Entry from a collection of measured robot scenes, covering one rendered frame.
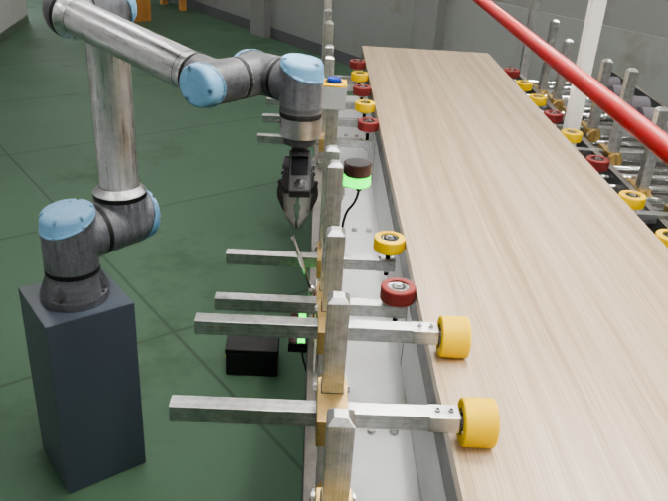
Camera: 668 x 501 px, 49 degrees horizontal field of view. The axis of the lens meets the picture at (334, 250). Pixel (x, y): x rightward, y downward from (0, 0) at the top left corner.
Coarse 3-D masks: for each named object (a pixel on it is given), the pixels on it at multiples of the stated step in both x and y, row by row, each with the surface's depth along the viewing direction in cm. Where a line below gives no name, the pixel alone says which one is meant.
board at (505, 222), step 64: (384, 64) 366; (448, 64) 374; (384, 128) 271; (448, 128) 276; (512, 128) 281; (448, 192) 219; (512, 192) 222; (576, 192) 225; (448, 256) 181; (512, 256) 183; (576, 256) 186; (640, 256) 188; (512, 320) 156; (576, 320) 158; (640, 320) 160; (448, 384) 135; (512, 384) 136; (576, 384) 138; (640, 384) 139; (448, 448) 122; (512, 448) 121; (576, 448) 122; (640, 448) 123
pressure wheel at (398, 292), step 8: (384, 280) 167; (392, 280) 168; (400, 280) 168; (408, 280) 168; (384, 288) 164; (392, 288) 165; (400, 288) 165; (408, 288) 165; (416, 288) 165; (384, 296) 164; (392, 296) 163; (400, 296) 162; (408, 296) 163; (392, 304) 164; (400, 304) 163; (408, 304) 164; (392, 320) 170
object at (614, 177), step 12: (612, 72) 409; (648, 96) 364; (552, 108) 332; (564, 120) 316; (576, 144) 300; (588, 144) 288; (612, 168) 265; (612, 180) 262; (624, 180) 255; (648, 204) 236; (660, 228) 225
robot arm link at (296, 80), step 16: (288, 64) 149; (304, 64) 149; (320, 64) 151; (272, 80) 153; (288, 80) 150; (304, 80) 150; (320, 80) 152; (288, 96) 152; (304, 96) 151; (320, 96) 154; (288, 112) 153; (304, 112) 153; (320, 112) 156
